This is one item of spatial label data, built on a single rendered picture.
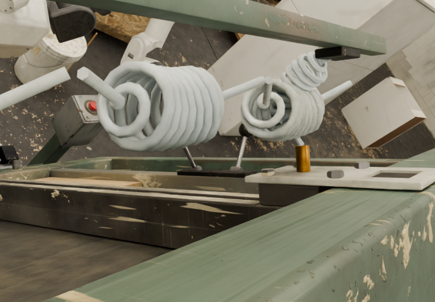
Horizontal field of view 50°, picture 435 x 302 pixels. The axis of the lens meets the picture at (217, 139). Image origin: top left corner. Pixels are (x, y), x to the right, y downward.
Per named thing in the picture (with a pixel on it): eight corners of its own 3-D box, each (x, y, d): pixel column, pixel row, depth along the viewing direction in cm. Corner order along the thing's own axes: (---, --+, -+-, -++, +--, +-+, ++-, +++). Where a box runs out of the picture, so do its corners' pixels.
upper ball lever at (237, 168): (232, 178, 108) (246, 126, 112) (246, 179, 105) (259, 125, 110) (223, 172, 105) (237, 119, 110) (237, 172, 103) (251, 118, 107)
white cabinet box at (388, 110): (355, 111, 633) (402, 80, 593) (377, 149, 613) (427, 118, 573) (340, 109, 598) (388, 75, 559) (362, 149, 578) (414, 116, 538)
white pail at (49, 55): (53, 59, 303) (89, 10, 277) (65, 97, 292) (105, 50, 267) (4, 51, 279) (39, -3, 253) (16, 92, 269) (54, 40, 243)
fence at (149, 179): (65, 180, 150) (63, 168, 150) (353, 198, 92) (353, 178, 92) (50, 183, 146) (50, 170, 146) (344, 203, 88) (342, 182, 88)
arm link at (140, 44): (149, 83, 143) (169, 43, 140) (129, 77, 135) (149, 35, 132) (136, 73, 146) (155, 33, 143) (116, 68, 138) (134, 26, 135)
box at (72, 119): (76, 119, 185) (99, 94, 175) (87, 145, 182) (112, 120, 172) (48, 121, 175) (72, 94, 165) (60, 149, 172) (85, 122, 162)
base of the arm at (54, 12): (32, 11, 133) (34, -25, 125) (78, 12, 140) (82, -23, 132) (45, 44, 125) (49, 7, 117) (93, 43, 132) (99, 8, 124)
